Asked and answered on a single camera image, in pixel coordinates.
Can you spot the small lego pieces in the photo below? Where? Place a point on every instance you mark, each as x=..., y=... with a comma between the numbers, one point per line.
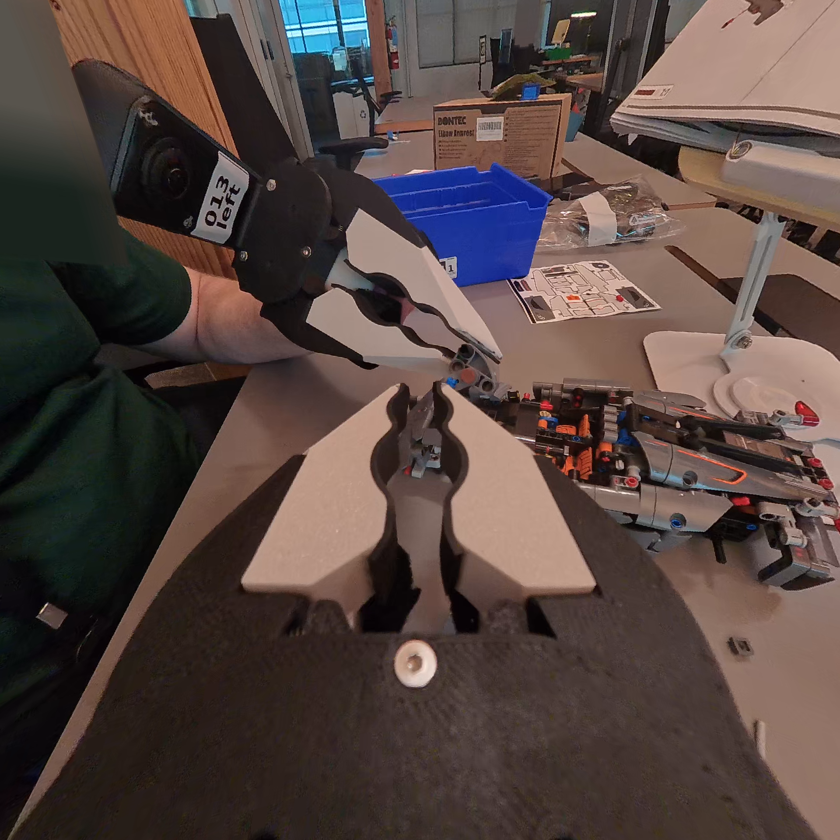
x=741, y=646

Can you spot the blue plastic bin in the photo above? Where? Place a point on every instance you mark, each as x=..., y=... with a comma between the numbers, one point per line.
x=485, y=236

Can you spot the red fire extinguisher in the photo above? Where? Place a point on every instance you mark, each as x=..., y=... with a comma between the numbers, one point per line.
x=394, y=52

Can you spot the brown cardboard box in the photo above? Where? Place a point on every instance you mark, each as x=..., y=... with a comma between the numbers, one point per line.
x=525, y=138

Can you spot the person's torso in green shirt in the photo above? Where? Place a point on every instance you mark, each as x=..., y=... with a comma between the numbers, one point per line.
x=79, y=426

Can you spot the grey and orange lego car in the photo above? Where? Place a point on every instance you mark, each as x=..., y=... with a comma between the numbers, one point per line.
x=682, y=459

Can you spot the long grey lego panel assembly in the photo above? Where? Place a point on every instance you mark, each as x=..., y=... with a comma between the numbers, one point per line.
x=472, y=367

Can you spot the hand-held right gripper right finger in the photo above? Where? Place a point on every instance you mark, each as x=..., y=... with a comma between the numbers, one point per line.
x=518, y=518

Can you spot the person's left forearm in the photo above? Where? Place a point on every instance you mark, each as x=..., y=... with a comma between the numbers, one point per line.
x=236, y=321

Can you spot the white book stand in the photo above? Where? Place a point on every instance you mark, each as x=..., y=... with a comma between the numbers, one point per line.
x=689, y=374

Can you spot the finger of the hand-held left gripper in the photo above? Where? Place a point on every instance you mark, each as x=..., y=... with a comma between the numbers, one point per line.
x=354, y=328
x=407, y=269

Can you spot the clear plastic parts bag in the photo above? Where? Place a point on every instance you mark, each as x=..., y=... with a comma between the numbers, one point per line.
x=610, y=216

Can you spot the black office chair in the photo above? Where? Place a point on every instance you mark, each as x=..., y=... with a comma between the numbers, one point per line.
x=354, y=145

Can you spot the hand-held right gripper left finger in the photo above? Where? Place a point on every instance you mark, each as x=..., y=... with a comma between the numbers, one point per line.
x=321, y=518

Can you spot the open instruction booklet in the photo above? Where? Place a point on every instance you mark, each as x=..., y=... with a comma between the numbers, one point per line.
x=754, y=65

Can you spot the white sticker sheet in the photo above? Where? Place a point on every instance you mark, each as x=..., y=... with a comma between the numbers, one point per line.
x=584, y=292

